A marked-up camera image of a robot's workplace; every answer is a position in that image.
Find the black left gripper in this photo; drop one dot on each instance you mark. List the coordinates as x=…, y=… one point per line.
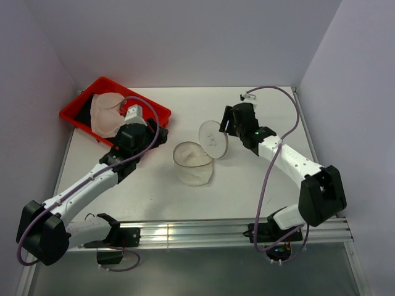
x=162, y=137

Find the aluminium mounting rail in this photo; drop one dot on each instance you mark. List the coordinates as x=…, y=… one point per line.
x=225, y=233

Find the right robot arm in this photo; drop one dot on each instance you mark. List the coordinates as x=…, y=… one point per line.
x=321, y=192

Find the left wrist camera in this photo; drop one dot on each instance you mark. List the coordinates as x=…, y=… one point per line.
x=134, y=115

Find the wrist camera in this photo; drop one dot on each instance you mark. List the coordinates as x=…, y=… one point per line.
x=134, y=115
x=250, y=98

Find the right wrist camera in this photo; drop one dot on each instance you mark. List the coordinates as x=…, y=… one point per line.
x=250, y=98

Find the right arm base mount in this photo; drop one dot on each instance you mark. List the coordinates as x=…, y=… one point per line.
x=269, y=231

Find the red plastic tray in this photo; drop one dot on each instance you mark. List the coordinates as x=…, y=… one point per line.
x=78, y=111

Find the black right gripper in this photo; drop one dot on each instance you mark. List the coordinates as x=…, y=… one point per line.
x=228, y=115

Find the beige bra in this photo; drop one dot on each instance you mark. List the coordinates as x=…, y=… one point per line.
x=106, y=119

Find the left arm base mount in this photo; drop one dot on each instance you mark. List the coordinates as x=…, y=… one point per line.
x=123, y=235

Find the black garment in tray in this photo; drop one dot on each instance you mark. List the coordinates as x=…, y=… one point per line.
x=83, y=118

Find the white mesh laundry bag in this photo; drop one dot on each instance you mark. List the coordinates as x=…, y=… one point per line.
x=194, y=161

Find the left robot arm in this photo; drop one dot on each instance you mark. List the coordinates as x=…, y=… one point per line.
x=47, y=230

